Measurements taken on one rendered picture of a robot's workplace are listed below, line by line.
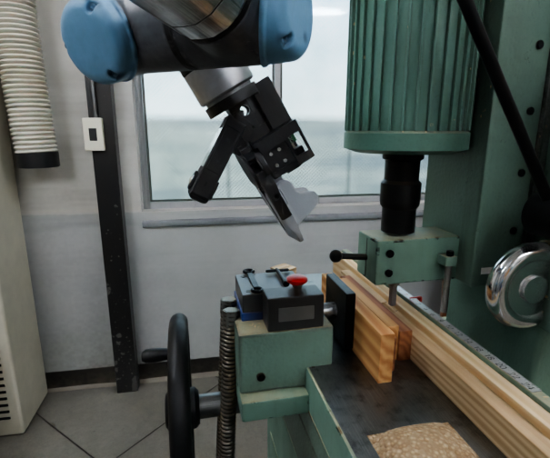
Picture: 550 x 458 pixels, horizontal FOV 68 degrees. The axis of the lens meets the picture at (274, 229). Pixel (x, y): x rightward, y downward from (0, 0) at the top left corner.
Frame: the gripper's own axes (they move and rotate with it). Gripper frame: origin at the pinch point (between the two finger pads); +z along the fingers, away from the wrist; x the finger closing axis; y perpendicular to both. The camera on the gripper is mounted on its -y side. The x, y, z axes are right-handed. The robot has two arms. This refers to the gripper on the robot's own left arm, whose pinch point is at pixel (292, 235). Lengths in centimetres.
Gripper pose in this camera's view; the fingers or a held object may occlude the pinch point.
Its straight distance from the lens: 56.8
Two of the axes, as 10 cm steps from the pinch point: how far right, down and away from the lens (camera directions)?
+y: 8.4, -5.4, 0.8
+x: -2.3, -2.2, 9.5
